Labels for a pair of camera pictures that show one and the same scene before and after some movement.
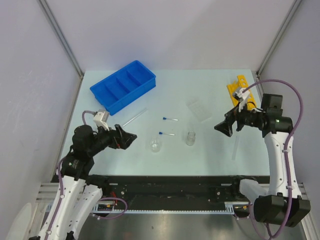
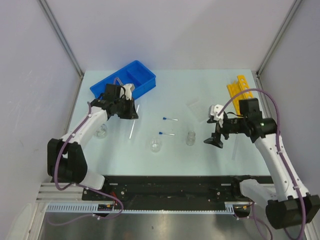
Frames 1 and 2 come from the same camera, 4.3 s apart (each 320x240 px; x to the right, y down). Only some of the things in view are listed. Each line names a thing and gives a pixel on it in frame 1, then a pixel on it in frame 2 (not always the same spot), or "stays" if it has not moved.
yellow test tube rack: (241, 82) stays
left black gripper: (119, 138) → (131, 114)
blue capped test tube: (162, 133) stays
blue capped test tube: (165, 118) stays
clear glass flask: (155, 144) stays
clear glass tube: (145, 110) → (133, 122)
